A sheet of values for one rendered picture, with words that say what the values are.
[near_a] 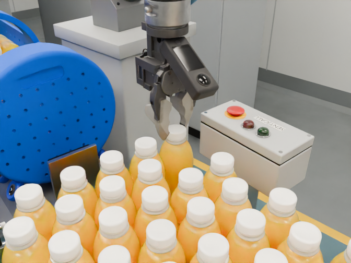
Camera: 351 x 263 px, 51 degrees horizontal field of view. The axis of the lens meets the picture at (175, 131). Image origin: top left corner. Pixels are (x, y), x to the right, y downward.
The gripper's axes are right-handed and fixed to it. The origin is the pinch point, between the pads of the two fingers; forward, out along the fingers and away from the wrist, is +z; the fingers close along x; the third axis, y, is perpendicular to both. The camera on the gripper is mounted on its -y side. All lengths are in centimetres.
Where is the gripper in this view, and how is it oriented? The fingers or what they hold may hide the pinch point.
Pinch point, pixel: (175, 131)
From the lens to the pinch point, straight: 69.8
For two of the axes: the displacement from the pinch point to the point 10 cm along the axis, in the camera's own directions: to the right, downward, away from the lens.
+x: -7.7, 3.3, -5.4
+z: 0.0, 8.5, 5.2
